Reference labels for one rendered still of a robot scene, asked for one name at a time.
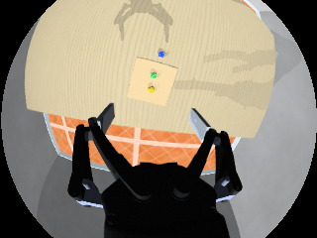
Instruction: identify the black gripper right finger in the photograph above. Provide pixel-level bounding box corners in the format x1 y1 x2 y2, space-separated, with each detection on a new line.
173 108 243 203

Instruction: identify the beige square mat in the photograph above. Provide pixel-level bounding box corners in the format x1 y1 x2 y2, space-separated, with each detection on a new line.
127 58 178 106

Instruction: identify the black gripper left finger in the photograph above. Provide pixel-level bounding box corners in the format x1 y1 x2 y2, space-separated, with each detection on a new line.
67 103 154 207

